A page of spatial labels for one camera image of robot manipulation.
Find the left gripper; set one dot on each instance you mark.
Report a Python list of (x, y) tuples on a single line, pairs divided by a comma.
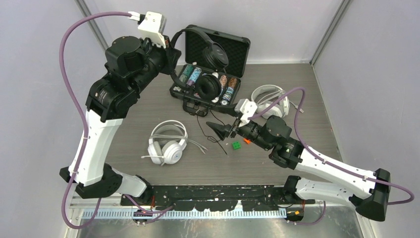
[(172, 54)]

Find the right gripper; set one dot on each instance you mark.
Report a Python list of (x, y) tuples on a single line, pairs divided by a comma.
[(223, 131)]

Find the black headphones with cable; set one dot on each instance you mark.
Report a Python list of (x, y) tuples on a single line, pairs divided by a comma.
[(207, 86)]

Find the white gaming headset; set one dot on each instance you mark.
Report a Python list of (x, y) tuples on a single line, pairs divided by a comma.
[(265, 96)]

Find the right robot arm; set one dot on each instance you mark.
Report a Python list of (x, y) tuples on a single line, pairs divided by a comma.
[(365, 191)]

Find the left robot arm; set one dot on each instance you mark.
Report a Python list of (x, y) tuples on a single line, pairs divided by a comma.
[(131, 64)]

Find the green toy brick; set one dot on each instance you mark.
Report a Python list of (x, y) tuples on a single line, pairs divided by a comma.
[(236, 145)]

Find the black poker chip case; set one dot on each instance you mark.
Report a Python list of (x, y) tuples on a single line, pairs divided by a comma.
[(237, 49)]

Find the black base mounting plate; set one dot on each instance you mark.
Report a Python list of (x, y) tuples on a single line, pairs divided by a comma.
[(216, 197)]

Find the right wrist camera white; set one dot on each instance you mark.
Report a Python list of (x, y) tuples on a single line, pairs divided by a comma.
[(245, 109)]

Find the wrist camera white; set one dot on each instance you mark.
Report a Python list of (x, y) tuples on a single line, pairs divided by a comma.
[(245, 109), (152, 26)]

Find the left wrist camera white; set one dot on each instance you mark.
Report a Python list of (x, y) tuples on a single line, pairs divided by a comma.
[(152, 26)]

